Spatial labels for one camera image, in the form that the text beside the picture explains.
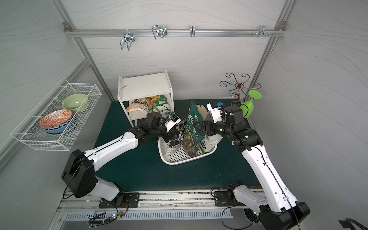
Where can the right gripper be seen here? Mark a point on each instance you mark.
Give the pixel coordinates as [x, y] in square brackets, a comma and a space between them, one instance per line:
[207, 126]

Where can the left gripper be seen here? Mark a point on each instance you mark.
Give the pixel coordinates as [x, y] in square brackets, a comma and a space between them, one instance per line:
[174, 132]

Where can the dark green soil bag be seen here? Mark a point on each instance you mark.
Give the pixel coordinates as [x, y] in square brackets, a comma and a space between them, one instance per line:
[192, 137]

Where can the white perforated plastic basket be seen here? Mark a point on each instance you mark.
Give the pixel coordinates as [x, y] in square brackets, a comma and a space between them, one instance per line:
[179, 156]

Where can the white green shelf bag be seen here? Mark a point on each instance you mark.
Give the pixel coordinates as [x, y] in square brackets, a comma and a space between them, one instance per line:
[160, 105]

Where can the black white fertilizer bag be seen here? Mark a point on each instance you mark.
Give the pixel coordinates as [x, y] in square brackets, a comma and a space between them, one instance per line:
[176, 141]

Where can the white green fertilizer bag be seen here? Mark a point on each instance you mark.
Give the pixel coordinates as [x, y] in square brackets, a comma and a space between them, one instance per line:
[209, 143]

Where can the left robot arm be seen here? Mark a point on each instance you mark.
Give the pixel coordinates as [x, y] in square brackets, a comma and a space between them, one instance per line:
[80, 171]

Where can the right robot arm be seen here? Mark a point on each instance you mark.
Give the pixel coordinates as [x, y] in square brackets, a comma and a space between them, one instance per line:
[279, 209]

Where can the orange snack bag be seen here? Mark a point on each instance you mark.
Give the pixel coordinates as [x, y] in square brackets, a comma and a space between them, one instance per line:
[140, 105]

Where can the white two-tier shelf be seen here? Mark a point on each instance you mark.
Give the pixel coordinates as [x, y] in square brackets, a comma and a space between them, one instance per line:
[138, 87]

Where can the white work glove red cuff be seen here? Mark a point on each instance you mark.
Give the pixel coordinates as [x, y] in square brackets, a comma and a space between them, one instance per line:
[203, 111]

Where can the copper scroll stand rod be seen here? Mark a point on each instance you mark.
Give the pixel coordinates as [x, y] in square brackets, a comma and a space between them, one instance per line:
[238, 87]

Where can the green plastic wine glass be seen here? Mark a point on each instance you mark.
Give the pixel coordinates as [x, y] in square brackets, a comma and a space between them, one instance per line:
[248, 107]

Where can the metal clip hook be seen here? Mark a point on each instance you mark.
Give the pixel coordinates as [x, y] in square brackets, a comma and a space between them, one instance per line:
[192, 31]

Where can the metal double hook middle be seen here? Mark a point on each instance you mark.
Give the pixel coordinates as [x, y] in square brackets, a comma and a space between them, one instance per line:
[159, 31]

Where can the metal double hook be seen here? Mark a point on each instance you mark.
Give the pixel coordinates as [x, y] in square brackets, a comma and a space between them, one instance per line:
[128, 39]
[159, 31]

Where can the light green bowl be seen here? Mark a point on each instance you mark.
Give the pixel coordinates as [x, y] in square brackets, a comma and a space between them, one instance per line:
[76, 103]

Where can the metal double hook left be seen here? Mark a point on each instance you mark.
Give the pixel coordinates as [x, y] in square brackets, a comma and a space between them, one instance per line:
[128, 39]

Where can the blue bowl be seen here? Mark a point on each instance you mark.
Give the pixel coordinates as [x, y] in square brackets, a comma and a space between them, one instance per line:
[60, 128]

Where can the orange patterned bowl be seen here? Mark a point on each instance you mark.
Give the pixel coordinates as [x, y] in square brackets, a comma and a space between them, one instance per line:
[55, 118]

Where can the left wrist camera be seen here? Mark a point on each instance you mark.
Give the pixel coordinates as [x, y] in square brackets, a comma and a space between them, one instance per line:
[172, 120]

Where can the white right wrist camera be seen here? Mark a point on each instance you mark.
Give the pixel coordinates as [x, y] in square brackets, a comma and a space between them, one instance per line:
[215, 111]

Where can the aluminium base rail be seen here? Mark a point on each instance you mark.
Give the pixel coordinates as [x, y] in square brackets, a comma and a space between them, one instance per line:
[151, 200]

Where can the white slotted cable duct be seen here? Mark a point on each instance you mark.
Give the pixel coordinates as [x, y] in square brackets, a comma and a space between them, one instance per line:
[152, 214]

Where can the horizontal aluminium rail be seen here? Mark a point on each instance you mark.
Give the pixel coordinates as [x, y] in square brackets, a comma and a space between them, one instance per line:
[138, 33]

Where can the metal bracket hook right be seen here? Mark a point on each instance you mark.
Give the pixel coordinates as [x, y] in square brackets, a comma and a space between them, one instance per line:
[262, 33]

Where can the white wire wall basket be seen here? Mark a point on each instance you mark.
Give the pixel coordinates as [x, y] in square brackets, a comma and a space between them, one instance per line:
[31, 134]

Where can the aluminium frame post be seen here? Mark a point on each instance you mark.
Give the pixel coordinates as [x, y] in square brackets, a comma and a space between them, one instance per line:
[280, 25]

